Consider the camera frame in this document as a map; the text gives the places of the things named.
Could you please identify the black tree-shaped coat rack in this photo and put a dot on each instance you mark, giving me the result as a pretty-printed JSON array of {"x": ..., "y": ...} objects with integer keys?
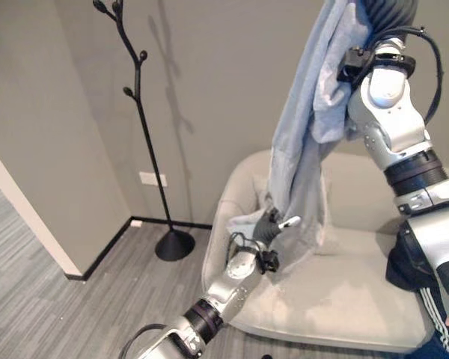
[{"x": 146, "y": 131}]

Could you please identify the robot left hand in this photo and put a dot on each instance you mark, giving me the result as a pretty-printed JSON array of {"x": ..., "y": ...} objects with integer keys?
[{"x": 264, "y": 229}]

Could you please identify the beige sofa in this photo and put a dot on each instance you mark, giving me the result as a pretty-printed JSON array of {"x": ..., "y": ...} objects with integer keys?
[{"x": 322, "y": 310}]

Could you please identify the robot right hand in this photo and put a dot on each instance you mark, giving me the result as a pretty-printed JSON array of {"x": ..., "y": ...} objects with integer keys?
[{"x": 391, "y": 15}]

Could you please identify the black baseboard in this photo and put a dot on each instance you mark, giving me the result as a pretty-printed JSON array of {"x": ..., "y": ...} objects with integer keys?
[{"x": 108, "y": 247}]

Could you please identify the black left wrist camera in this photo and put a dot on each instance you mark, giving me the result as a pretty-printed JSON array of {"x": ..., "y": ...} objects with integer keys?
[{"x": 269, "y": 260}]

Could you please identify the light blue garment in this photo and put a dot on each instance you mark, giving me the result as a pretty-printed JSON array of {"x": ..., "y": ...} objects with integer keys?
[{"x": 303, "y": 123}]

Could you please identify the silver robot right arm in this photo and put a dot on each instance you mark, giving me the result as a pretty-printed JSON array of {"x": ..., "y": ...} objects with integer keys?
[{"x": 393, "y": 116}]

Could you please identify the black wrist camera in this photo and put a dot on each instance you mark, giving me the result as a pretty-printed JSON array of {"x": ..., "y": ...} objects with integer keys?
[
  {"x": 269, "y": 260},
  {"x": 353, "y": 63}
]

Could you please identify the dark striped jacket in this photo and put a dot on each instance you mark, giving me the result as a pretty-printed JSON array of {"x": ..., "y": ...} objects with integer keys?
[{"x": 406, "y": 269}]

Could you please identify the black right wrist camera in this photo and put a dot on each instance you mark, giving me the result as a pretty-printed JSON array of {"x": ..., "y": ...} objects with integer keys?
[{"x": 353, "y": 63}]

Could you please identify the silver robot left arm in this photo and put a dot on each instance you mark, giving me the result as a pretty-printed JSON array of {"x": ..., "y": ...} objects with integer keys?
[{"x": 232, "y": 278}]

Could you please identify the white wall socket plate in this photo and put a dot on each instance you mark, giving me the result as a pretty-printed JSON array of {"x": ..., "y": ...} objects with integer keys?
[{"x": 152, "y": 178}]

